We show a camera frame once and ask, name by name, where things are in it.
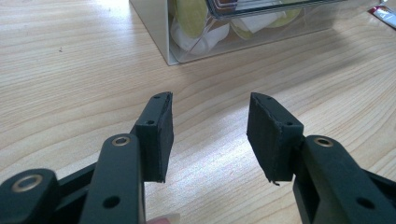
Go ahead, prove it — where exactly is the white box with clear front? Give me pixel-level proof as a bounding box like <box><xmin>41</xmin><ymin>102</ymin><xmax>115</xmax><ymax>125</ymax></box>
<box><xmin>129</xmin><ymin>0</ymin><xmax>385</xmax><ymax>66</ymax></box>

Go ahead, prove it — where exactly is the white crumpled packet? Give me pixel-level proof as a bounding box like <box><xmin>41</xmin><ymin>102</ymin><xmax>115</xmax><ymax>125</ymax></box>
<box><xmin>170</xmin><ymin>18</ymin><xmax>232</xmax><ymax>57</ymax></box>

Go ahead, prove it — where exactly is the yellow-green round packet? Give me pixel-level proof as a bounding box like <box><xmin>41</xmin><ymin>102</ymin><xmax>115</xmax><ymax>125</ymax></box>
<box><xmin>173</xmin><ymin>0</ymin><xmax>209</xmax><ymax>39</ymax></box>

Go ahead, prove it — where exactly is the red and silver sachet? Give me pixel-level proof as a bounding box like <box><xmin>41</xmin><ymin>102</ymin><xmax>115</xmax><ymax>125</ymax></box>
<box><xmin>367</xmin><ymin>4</ymin><xmax>396</xmax><ymax>31</ymax></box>

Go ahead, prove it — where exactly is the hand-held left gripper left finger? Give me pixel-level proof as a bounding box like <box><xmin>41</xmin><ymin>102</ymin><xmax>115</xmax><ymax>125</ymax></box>
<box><xmin>130</xmin><ymin>91</ymin><xmax>176</xmax><ymax>184</ymax></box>

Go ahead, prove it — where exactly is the white flat packet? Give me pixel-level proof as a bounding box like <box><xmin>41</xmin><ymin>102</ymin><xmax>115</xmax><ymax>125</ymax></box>
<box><xmin>232</xmin><ymin>10</ymin><xmax>286</xmax><ymax>34</ymax></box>

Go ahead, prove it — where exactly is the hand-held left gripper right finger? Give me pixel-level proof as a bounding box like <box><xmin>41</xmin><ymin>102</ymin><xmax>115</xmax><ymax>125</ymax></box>
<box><xmin>246</xmin><ymin>91</ymin><xmax>305</xmax><ymax>185</ymax></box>

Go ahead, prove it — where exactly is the clear plastic tray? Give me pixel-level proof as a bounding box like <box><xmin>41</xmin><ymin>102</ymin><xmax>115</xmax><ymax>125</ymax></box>
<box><xmin>205</xmin><ymin>0</ymin><xmax>347</xmax><ymax>21</ymax></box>

